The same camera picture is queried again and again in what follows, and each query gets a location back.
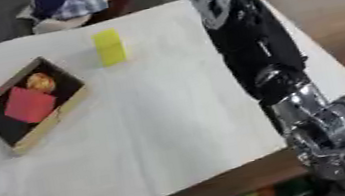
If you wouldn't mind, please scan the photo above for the tan cardboard box black inside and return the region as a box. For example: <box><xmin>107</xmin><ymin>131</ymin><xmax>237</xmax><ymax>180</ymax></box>
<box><xmin>0</xmin><ymin>48</ymin><xmax>99</xmax><ymax>160</ymax></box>

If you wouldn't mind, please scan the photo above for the red cube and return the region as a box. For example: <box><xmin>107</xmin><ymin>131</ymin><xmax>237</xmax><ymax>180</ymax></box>
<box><xmin>0</xmin><ymin>78</ymin><xmax>64</xmax><ymax>129</ymax></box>

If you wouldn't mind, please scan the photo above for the orange round toy fruit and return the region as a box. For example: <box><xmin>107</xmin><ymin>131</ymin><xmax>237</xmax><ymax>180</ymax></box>
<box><xmin>22</xmin><ymin>69</ymin><xmax>59</xmax><ymax>97</ymax></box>

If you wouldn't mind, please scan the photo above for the yellow rectangular block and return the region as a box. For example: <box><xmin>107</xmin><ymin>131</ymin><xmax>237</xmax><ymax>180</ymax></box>
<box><xmin>90</xmin><ymin>25</ymin><xmax>131</xmax><ymax>70</ymax></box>

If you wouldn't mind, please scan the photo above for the person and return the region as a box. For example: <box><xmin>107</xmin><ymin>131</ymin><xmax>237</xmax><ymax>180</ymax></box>
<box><xmin>25</xmin><ymin>0</ymin><xmax>116</xmax><ymax>36</ymax></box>

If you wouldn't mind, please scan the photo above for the orange block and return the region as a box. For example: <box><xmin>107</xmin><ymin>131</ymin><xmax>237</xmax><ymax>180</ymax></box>
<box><xmin>254</xmin><ymin>184</ymin><xmax>279</xmax><ymax>196</ymax></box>

